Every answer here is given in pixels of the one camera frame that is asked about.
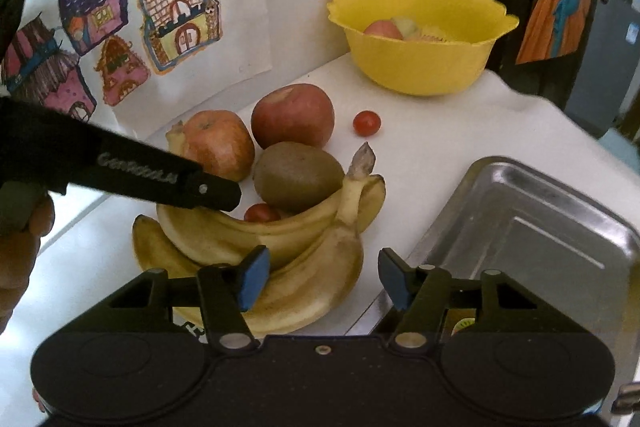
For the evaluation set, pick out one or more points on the pale green fruit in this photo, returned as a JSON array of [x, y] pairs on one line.
[[409, 27]]

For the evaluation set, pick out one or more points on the brown kiwi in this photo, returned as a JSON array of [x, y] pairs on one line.
[[297, 177]]

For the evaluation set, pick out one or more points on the small red apple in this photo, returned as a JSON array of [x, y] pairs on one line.
[[382, 30]]

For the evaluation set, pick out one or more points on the person's left hand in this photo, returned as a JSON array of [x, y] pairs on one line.
[[17, 272]]

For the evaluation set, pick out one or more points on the grey cabinet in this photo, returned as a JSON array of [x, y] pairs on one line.
[[615, 57]]

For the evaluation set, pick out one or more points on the orange striped apple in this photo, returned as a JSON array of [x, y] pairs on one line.
[[220, 142]]

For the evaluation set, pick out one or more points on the red cherry tomato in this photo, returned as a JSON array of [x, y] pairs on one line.
[[367, 123], [262, 213]]

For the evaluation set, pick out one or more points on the dark red apple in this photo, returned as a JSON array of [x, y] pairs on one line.
[[292, 117]]

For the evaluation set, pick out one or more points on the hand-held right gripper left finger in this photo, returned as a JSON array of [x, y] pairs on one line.
[[254, 279]]

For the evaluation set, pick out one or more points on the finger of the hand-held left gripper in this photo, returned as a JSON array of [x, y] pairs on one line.
[[150, 172]]

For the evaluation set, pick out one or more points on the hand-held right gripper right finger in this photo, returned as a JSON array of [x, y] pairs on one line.
[[395, 279]]

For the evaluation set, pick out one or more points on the metal tray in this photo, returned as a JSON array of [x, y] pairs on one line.
[[525, 227]]

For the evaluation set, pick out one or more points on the yellow scalloped plastic bowl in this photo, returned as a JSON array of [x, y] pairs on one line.
[[415, 67]]

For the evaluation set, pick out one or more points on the house drawings wall poster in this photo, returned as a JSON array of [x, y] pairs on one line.
[[175, 12]]

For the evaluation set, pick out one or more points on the yellow banana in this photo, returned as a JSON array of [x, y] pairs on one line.
[[320, 279], [280, 239], [155, 247]]

